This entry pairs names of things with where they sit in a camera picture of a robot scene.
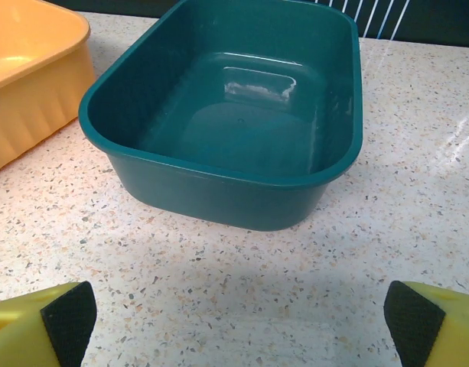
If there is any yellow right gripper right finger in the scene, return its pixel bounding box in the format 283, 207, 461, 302
383, 281, 469, 367

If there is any teal plastic container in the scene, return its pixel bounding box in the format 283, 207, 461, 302
77, 0, 363, 232

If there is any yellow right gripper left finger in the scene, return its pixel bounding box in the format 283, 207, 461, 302
0, 281, 97, 367

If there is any yellow plastic container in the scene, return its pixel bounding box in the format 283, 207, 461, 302
0, 0, 96, 177

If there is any white wire rack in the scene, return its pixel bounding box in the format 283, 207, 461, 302
325, 0, 411, 41

